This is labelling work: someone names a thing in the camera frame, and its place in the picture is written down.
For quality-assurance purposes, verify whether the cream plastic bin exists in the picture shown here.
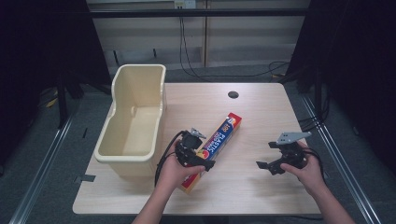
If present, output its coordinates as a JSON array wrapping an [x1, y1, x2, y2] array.
[[92, 63, 168, 179]]

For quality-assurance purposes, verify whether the long black floor cable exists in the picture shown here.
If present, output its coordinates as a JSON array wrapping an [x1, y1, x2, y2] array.
[[178, 16, 291, 79]]

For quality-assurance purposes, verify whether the person's right hand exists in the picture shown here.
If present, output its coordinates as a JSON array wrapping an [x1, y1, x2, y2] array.
[[279, 140, 328, 197]]

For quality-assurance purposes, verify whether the black metal stand post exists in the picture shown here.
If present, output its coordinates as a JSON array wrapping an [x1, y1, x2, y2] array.
[[313, 69, 323, 123], [55, 74, 70, 130]]

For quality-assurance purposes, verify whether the large black floor tape piece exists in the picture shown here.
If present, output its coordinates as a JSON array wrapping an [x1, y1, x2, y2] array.
[[74, 174, 97, 184]]

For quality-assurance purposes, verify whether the white wall power outlet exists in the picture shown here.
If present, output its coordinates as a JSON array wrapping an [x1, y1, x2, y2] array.
[[174, 0, 197, 9]]

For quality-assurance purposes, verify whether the black horizontal metal bar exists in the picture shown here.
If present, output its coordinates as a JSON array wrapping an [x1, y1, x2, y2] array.
[[89, 7, 310, 19]]

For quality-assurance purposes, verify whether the blue red plastic wrap box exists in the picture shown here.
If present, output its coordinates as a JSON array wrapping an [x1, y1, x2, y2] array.
[[179, 112, 244, 195]]

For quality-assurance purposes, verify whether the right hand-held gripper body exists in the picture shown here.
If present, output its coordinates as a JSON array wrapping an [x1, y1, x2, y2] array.
[[276, 131, 313, 172]]

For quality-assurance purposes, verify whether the black curtain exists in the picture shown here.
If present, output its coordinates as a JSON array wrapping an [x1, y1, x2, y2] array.
[[285, 0, 396, 175], [0, 0, 112, 175]]

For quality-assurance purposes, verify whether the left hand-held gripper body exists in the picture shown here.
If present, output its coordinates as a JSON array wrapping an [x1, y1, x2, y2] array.
[[174, 127, 207, 168]]

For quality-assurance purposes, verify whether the right hand-held gripper black cable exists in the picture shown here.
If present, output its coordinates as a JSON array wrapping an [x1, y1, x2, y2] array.
[[304, 147, 328, 185]]

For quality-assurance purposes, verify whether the metal floor rail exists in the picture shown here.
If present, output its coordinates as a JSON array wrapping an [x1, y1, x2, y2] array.
[[300, 94, 382, 224], [8, 115, 76, 224]]

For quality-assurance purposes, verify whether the person's left hand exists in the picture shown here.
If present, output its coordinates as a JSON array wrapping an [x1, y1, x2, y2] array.
[[155, 139, 207, 196]]

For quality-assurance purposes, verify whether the black floor cable bundle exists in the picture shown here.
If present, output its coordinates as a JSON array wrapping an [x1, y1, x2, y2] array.
[[296, 89, 332, 133]]

